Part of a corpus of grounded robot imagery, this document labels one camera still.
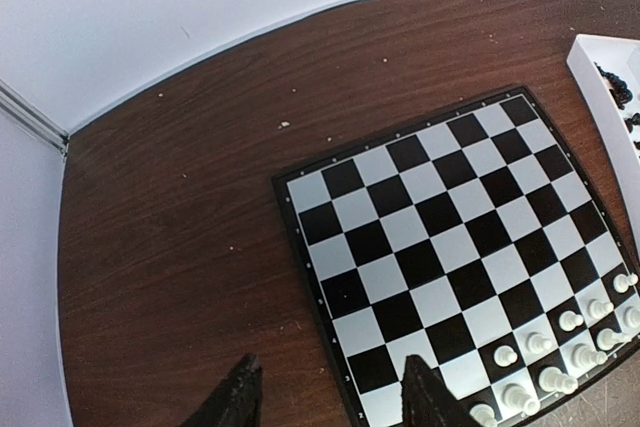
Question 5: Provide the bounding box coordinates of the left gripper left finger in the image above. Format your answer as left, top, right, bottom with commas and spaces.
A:
181, 353, 263, 427

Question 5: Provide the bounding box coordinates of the white chess knight piece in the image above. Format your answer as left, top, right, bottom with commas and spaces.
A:
596, 328, 631, 351

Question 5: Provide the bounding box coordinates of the black white chessboard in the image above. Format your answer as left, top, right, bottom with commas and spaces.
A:
273, 86, 639, 426

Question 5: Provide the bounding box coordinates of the white plastic tray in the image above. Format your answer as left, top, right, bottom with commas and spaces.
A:
567, 34, 639, 236

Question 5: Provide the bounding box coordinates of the white chess bishop piece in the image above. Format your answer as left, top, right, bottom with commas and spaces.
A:
502, 383, 541, 416

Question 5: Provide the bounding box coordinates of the white chess king piece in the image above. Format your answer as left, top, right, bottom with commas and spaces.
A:
538, 366, 579, 395

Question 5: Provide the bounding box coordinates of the left aluminium frame post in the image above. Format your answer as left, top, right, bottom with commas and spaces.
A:
0, 81, 70, 158

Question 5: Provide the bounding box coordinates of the white chess pawn piece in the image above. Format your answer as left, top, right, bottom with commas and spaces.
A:
613, 274, 639, 294

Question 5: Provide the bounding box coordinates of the black chess pieces upper cluster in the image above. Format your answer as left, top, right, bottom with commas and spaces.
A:
595, 64, 639, 151

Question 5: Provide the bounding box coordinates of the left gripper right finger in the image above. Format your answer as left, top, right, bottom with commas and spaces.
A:
401, 355, 478, 427

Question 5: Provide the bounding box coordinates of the white chess rook piece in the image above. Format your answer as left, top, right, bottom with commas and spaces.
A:
623, 306, 640, 329

